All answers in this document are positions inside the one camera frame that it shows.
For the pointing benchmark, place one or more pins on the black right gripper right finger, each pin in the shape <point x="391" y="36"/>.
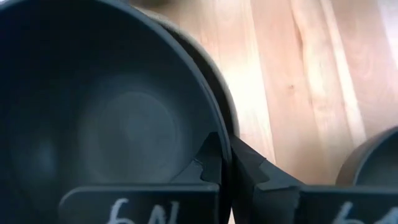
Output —
<point x="280" y="199"/>

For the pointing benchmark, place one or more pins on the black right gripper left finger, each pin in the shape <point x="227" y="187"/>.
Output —
<point x="140" y="205"/>

